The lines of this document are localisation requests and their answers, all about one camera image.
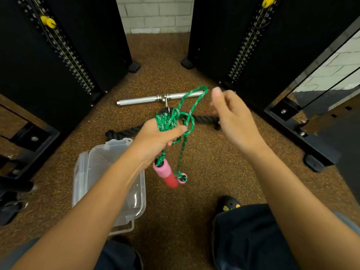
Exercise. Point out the person's left hand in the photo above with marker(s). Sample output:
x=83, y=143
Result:
x=149, y=140

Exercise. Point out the person's right hand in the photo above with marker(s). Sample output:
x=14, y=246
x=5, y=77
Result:
x=236, y=123

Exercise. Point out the person's right thumb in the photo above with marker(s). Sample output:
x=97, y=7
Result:
x=216, y=98

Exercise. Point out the person's left thumb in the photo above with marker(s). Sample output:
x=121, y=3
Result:
x=177, y=130

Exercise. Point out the person's right forearm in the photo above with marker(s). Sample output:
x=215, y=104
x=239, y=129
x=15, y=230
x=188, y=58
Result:
x=295, y=199

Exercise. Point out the person's left forearm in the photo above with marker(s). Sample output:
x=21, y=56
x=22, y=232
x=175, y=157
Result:
x=92, y=205

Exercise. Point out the black shoe with yellow charms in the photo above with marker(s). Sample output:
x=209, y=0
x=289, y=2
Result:
x=226, y=203

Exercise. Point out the clear plastic storage box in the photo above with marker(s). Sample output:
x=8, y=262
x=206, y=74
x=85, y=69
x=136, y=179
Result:
x=92, y=171

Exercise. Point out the black weight stack machine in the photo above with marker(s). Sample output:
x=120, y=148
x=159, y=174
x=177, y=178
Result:
x=22, y=67
x=295, y=25

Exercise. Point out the yellow weight selector pin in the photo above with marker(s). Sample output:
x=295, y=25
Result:
x=48, y=21
x=267, y=1

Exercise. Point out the person's dark blue trousers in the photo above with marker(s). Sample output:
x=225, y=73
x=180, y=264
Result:
x=247, y=239

